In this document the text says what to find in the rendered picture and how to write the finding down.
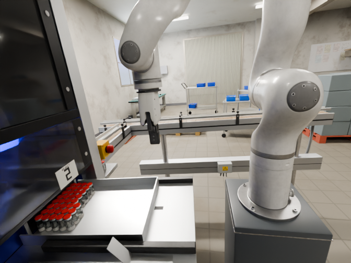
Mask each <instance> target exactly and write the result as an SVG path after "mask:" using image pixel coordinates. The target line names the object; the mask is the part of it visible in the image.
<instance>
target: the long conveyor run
mask: <svg viewBox="0 0 351 263"><path fill-rule="evenodd" d="M232 110H233V111H232V113H216V114H201V115H185V116H182V112H180V115H179V116H169V117H161V119H160V121H159V122H158V125H159V133H160V134H175V133H193V132H212V131H222V130H241V129H257V127H258V126H259V124H260V122H261V119H262V114H263V111H248V112H239V111H237V112H235V111H234V110H235V108H232ZM329 110H331V108H325V107H324V106H322V107H321V109H320V111H319V113H318V115H317V116H316V117H315V118H314V120H313V121H312V122H311V123H310V124H309V125H308V126H315V125H332V124H333V120H334V113H328V112H325V111H329ZM117 123H119V126H117V127H120V126H121V124H124V123H126V125H125V126H124V127H128V126H130V128H131V133H132V136H137V135H149V132H148V130H147V123H146V124H145V125H144V126H141V123H140V118H137V119H131V116H130V115H129V118H128V119H125V118H124V119H121V120H112V121H103V123H100V125H106V128H107V129H109V128H111V127H113V126H114V125H116V124H117ZM104 128H105V127H104V126H101V127H99V128H98V129H99V134H102V133H104V132H105V131H104Z"/></svg>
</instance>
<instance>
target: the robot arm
mask: <svg viewBox="0 0 351 263"><path fill-rule="evenodd" d="M189 2H190V0H139V1H138V2H137V3H136V5H135V6H134V8H133V10H132V12H131V14H130V16H129V18H128V20H127V23H126V25H125V28H124V30H123V33H122V36H121V39H120V43H119V48H118V56H119V60H120V62H121V64H122V65H123V66H124V67H126V68H127V69H129V70H131V71H132V77H133V84H134V89H135V90H138V91H136V93H138V107H139V118H140V123H141V126H144V125H145V124H146V123H147V130H148V132H149V140H150V144H151V145H155V144H160V133H159V125H158V122H159V121H160V119H161V112H160V103H159V95H158V91H161V89H159V88H160V87H162V81H161V70H160V60H159V51H158V41H159V39H160V38H161V36H162V34H163V33H164V31H165V30H166V28H167V26H168V25H169V24H170V23H171V22H172V21H173V20H174V19H177V18H180V17H181V16H182V15H183V13H184V12H185V10H186V8H187V6H188V4H189ZM310 6H311V0H263V7H262V23H261V32H260V38H259V43H258V48H257V51H256V55H255V59H254V62H253V66H252V70H251V75H250V79H249V85H248V96H249V99H250V101H251V102H252V104H253V105H255V106H256V107H257V108H259V109H261V110H263V114H262V119H261V122H260V124H259V126H258V127H257V129H256V130H255V131H254V132H253V133H252V137H251V149H250V167H249V182H247V183H244V184H242V185H241V186H240V187H239V189H238V192H237V196H238V200H239V202H240V203H241V205H242V206H243V207H244V208H245V209H246V210H247V211H248V212H250V213H252V214H253V215H255V216H257V217H259V218H262V219H265V220H269V221H275V222H286V221H291V220H293V219H295V218H297V217H298V216H299V214H300V211H301V204H300V201H299V200H298V198H297V197H296V196H295V195H294V190H293V189H290V183H291V176H292V172H293V165H294V158H295V151H296V143H297V139H298V137H299V135H300V134H301V132H302V131H303V130H304V129H305V128H306V127H307V126H308V125H309V124H310V123H311V122H312V121H313V120H314V118H315V117H316V116H317V115H318V113H319V111H320V109H321V107H322V104H323V99H324V89H323V84H322V82H321V80H320V78H319V77H318V76H317V75H316V74H314V73H312V72H310V71H308V70H305V69H297V68H292V69H290V67H291V63H292V60H293V56H294V54H295V51H296V49H297V46H298V44H299V42H300V40H301V38H302V35H303V33H304V31H305V28H306V24H307V21H308V17H309V12H310Z"/></svg>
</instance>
